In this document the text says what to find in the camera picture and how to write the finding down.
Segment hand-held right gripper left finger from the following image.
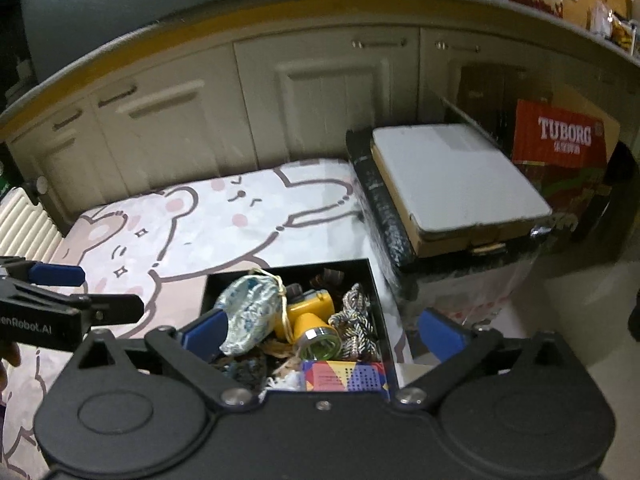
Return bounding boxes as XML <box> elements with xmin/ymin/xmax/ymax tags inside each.
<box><xmin>60</xmin><ymin>308</ymin><xmax>261</xmax><ymax>411</ymax></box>

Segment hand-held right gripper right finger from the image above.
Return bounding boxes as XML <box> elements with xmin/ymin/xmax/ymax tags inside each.
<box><xmin>390</xmin><ymin>308</ymin><xmax>583</xmax><ymax>411</ymax></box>

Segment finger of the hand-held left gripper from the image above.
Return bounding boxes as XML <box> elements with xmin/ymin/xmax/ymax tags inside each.
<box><xmin>0</xmin><ymin>256</ymin><xmax>85</xmax><ymax>288</ymax></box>
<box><xmin>0</xmin><ymin>280</ymin><xmax>144</xmax><ymax>328</ymax></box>

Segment blue white patterned pouch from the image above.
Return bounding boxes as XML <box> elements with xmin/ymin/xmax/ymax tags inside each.
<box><xmin>214</xmin><ymin>269</ymin><xmax>288</xmax><ymax>358</ymax></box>

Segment dark crocheted hair tie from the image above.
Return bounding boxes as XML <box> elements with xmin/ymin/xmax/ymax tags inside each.
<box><xmin>215</xmin><ymin>352</ymin><xmax>268</xmax><ymax>393</ymax></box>

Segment beige flower hair clip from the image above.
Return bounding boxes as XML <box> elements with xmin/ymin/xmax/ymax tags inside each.
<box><xmin>260</xmin><ymin>340</ymin><xmax>306</xmax><ymax>376</ymax></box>

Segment braided rope bundle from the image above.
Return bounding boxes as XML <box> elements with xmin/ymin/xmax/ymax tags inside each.
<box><xmin>327</xmin><ymin>282</ymin><xmax>383</xmax><ymax>361</ymax></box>

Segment white yarn bundle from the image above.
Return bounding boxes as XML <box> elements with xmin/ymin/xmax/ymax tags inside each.
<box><xmin>265</xmin><ymin>372</ymin><xmax>303</xmax><ymax>392</ymax></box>

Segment black cardboard box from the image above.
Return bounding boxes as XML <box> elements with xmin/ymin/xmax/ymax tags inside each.
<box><xmin>200</xmin><ymin>259</ymin><xmax>403</xmax><ymax>403</ymax></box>

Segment yellow headlamp with black strap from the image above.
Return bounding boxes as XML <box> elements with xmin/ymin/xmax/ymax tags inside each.
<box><xmin>272</xmin><ymin>269</ymin><xmax>347</xmax><ymax>362</ymax></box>

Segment colourful card box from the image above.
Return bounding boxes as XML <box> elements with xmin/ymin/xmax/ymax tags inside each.
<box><xmin>300</xmin><ymin>359</ymin><xmax>391</xmax><ymax>401</ymax></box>

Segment bear printed blanket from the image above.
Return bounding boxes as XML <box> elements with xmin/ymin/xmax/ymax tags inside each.
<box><xmin>0</xmin><ymin>157</ymin><xmax>416</xmax><ymax>480</ymax></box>

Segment black wrapped crate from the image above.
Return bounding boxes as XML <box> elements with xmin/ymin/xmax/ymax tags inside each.
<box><xmin>346</xmin><ymin>125</ymin><xmax>556</xmax><ymax>331</ymax></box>

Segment white tablet case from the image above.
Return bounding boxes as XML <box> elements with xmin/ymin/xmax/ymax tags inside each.
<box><xmin>372</xmin><ymin>122</ymin><xmax>553</xmax><ymax>235</ymax></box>

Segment red beer carton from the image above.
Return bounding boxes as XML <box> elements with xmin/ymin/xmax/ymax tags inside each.
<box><xmin>511</xmin><ymin>99</ymin><xmax>621</xmax><ymax>221</ymax></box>

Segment brown cardboard box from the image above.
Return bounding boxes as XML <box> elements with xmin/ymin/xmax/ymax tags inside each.
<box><xmin>457</xmin><ymin>62</ymin><xmax>623</xmax><ymax>161</ymax></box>

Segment cream kitchen cabinet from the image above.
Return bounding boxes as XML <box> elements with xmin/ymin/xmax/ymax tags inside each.
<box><xmin>0</xmin><ymin>25</ymin><xmax>640</xmax><ymax>241</ymax></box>

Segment dark grey countertop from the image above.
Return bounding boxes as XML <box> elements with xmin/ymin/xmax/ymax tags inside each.
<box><xmin>0</xmin><ymin>0</ymin><xmax>640</xmax><ymax>126</ymax></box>

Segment bagged snacks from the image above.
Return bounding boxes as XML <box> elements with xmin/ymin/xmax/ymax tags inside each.
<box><xmin>590</xmin><ymin>0</ymin><xmax>640</xmax><ymax>56</ymax></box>

